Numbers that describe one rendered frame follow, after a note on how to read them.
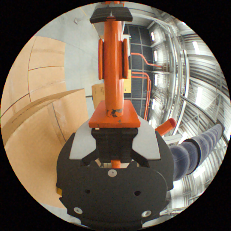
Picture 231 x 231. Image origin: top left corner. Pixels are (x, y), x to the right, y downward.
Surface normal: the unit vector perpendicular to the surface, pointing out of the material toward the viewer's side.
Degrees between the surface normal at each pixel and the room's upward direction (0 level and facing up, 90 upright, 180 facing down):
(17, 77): 0
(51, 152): 1
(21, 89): 0
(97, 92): 90
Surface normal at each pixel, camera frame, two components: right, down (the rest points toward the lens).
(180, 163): -0.32, -0.62
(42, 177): 1.00, -0.01
